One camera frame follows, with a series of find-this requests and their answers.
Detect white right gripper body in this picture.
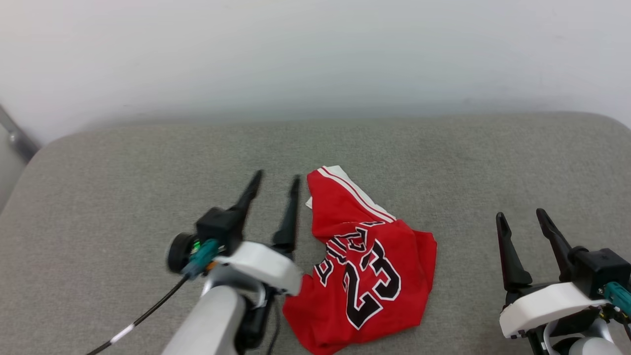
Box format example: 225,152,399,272
499,282,609,339

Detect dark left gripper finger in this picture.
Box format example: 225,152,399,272
231,170,264,221
273,175,301,258

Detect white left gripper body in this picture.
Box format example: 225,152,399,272
203,241,303,297

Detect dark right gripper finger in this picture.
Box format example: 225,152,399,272
496,212,533,293
536,209,576,283

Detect red basketball jersey number 23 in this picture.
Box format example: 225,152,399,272
282,165,438,355

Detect grey metal bar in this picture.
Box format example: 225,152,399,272
0,105,41,164

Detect teal left cable connector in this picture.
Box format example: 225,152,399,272
181,239,220,280

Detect teal cable connector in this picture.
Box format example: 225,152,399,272
602,282,631,316
181,239,220,280

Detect teal right cable connector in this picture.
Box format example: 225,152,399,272
602,282,631,316

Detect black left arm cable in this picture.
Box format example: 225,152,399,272
86,276,190,355

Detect white cable label tag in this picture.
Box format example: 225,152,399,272
109,324,135,344

